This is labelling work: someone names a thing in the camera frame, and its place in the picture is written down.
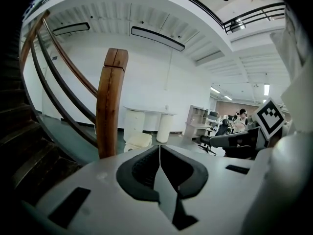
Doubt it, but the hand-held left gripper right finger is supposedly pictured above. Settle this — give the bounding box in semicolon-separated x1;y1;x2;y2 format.
160;144;209;200

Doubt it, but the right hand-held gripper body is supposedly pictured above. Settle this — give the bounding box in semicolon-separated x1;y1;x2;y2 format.
246;97;286;154

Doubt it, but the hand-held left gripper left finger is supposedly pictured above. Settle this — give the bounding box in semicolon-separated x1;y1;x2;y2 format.
116;144;161;203

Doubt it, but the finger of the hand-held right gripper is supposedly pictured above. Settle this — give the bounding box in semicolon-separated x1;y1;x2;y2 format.
209;130;249;148

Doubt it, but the cream upholstered stool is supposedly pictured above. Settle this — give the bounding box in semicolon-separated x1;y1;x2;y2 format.
124;132;153;153

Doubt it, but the white curved desk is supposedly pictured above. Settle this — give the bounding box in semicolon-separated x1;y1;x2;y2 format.
123;105;178;143

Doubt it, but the person's right forearm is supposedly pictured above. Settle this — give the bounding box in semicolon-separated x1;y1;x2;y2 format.
280;82;313;138

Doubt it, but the black office chair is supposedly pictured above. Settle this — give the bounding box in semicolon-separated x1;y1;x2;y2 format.
197;134;218;156
215;119;232;137

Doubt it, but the wooden shelf unit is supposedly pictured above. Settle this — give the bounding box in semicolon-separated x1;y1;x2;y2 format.
183;104;211;139

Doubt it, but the white zip jacket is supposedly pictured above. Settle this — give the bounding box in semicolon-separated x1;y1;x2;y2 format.
268;0;313;138

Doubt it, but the black metal balcony railing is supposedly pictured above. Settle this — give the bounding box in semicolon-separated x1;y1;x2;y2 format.
24;0;287;34

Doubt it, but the wooden stair handrail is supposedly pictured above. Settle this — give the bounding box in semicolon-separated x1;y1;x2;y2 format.
19;9;99;99

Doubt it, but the black-framed long ceiling light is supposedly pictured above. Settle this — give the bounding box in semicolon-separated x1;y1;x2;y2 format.
52;22;90;37

